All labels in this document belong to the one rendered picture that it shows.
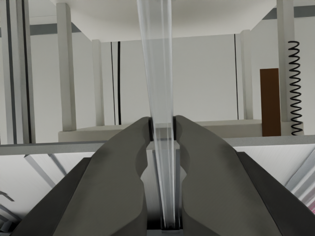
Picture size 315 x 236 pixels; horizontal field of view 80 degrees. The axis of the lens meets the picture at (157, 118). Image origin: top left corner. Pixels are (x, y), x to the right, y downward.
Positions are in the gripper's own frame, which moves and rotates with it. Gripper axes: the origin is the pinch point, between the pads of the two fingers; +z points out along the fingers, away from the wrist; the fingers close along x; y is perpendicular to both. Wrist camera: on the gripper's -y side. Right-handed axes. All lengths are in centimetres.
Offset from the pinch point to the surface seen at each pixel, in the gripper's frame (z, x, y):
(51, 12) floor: 182, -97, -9
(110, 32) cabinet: 73, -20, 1
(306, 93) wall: 158, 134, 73
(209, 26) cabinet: 73, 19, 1
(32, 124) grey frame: 27.5, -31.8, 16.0
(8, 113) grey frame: 26.4, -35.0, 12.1
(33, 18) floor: 188, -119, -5
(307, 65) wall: 172, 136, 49
